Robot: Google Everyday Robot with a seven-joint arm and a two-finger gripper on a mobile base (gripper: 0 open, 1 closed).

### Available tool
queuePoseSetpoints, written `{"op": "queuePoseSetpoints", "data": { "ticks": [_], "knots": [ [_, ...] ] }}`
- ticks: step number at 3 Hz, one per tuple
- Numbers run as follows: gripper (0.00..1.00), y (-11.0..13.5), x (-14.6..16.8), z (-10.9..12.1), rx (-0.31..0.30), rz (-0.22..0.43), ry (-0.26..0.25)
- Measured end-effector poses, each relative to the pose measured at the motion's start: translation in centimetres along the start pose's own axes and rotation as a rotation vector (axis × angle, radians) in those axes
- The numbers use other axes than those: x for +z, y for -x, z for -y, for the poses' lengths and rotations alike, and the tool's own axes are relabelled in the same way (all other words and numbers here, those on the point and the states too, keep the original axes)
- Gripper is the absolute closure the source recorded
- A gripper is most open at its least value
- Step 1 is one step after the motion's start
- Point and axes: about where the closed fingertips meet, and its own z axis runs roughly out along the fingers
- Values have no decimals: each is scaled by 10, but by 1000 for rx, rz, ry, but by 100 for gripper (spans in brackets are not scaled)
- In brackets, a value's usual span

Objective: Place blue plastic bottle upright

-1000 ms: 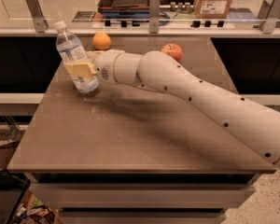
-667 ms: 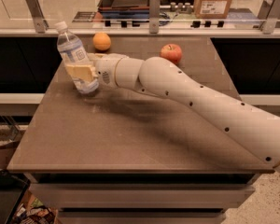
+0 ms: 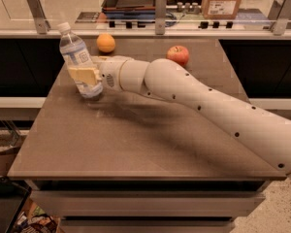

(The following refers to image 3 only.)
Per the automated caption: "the glass barrier panel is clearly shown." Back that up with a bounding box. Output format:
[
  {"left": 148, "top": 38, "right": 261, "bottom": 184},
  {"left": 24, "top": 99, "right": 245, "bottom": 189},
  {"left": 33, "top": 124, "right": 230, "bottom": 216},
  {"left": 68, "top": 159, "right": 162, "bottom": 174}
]
[{"left": 0, "top": 0, "right": 291, "bottom": 31}]

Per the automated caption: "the middle metal bracket post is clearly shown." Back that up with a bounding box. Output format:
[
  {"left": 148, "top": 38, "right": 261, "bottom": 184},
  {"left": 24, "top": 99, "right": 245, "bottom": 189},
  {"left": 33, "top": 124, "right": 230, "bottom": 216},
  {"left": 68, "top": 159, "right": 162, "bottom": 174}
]
[{"left": 155, "top": 0, "right": 167, "bottom": 35}]

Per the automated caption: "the clear blue-label plastic bottle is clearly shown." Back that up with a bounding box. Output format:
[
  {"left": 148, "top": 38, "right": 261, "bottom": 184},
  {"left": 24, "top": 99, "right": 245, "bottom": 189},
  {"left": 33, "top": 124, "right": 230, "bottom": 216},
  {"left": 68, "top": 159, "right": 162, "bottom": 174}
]
[{"left": 58, "top": 22, "right": 103, "bottom": 99}]

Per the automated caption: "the right metal bracket post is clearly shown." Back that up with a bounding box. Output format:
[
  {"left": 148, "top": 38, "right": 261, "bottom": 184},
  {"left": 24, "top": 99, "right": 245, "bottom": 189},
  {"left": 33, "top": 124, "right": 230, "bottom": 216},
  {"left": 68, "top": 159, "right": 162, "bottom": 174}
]
[{"left": 271, "top": 0, "right": 291, "bottom": 36}]

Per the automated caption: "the left metal bracket post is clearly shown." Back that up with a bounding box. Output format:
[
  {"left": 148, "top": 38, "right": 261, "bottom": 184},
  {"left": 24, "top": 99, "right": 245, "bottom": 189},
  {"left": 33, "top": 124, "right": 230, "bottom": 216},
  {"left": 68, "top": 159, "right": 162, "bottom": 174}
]
[{"left": 26, "top": 0, "right": 50, "bottom": 34}]

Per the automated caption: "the orange fruit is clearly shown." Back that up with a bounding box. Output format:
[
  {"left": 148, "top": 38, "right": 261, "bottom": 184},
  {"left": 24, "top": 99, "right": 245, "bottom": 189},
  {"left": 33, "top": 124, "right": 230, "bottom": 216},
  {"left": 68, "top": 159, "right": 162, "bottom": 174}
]
[{"left": 96, "top": 34, "right": 115, "bottom": 52}]

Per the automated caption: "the red apple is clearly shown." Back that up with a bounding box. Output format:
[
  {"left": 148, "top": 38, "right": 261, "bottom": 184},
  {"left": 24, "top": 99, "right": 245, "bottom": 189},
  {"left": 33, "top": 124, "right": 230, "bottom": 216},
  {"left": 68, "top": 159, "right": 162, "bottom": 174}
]
[{"left": 166, "top": 46, "right": 189, "bottom": 67}]

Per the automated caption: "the black bin lower left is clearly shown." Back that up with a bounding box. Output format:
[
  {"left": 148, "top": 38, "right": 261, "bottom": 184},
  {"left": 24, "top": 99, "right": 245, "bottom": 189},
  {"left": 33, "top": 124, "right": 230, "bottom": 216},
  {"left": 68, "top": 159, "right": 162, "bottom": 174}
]
[{"left": 0, "top": 177, "right": 31, "bottom": 233}]

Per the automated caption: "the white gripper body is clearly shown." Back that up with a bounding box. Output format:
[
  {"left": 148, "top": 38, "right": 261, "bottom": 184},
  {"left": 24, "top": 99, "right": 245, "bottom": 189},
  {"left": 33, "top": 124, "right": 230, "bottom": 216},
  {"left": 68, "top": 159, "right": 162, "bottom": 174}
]
[{"left": 92, "top": 55, "right": 131, "bottom": 91}]

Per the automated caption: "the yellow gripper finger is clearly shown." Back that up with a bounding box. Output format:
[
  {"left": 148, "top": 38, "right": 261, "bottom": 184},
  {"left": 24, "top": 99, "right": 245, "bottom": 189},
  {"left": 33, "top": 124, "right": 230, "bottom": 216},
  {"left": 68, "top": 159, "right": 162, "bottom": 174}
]
[{"left": 68, "top": 66, "right": 102, "bottom": 85}]

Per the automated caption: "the metal bracket post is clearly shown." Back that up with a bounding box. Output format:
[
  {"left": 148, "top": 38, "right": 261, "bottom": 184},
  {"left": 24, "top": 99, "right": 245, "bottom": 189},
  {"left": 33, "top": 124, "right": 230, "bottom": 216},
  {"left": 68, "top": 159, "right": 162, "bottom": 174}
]
[
  {"left": 271, "top": 0, "right": 291, "bottom": 36},
  {"left": 26, "top": 0, "right": 50, "bottom": 34},
  {"left": 155, "top": 0, "right": 167, "bottom": 35}
]

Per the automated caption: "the grey table drawer unit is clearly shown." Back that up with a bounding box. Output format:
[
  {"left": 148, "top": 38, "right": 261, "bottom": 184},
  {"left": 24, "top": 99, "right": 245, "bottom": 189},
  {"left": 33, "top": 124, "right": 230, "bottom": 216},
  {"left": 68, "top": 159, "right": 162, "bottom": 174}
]
[{"left": 31, "top": 184, "right": 265, "bottom": 233}]

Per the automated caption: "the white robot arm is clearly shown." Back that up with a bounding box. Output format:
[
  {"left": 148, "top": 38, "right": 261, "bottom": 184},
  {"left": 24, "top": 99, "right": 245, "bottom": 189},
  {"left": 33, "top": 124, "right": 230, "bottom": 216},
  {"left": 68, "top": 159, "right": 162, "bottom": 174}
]
[{"left": 67, "top": 56, "right": 291, "bottom": 179}]

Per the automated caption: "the cardboard box with label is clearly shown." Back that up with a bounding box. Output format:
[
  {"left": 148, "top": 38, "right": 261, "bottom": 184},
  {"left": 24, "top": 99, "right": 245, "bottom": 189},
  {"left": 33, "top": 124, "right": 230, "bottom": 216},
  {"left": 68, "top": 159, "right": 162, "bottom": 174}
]
[{"left": 202, "top": 0, "right": 242, "bottom": 19}]

